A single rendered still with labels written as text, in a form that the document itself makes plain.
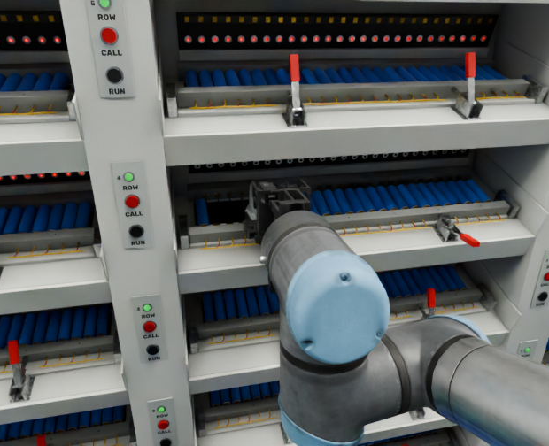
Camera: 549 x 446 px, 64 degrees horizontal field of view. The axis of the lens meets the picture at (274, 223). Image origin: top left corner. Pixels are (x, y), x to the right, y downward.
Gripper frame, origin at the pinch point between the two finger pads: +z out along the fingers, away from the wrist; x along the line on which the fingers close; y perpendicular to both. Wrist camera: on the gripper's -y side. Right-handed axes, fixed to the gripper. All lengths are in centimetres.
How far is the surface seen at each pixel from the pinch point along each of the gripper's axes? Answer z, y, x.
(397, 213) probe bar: -3.0, -1.7, -22.0
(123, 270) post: -8.4, -4.6, 22.0
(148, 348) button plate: -8.1, -18.3, 20.2
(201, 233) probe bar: -3.7, -1.9, 10.7
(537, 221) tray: -7.8, -3.5, -45.5
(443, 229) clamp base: -6.4, -3.9, -28.7
